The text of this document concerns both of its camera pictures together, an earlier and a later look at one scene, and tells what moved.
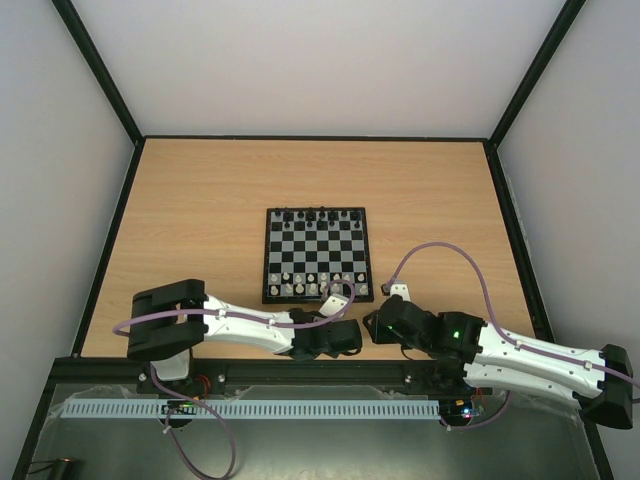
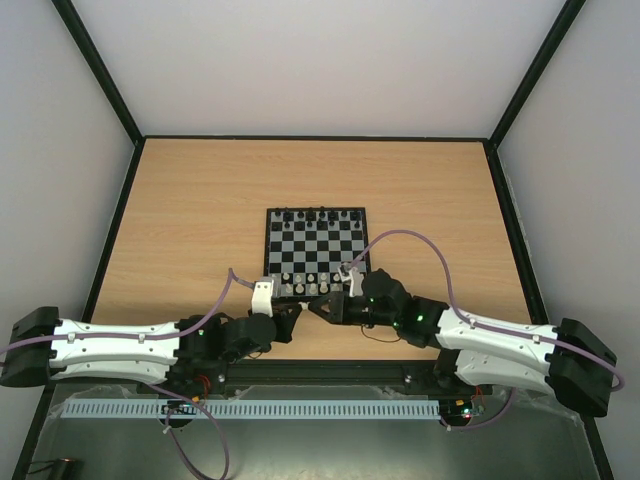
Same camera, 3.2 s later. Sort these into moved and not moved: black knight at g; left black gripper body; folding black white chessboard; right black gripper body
Moved: left black gripper body; right black gripper body
Not moved: folding black white chessboard; black knight at g
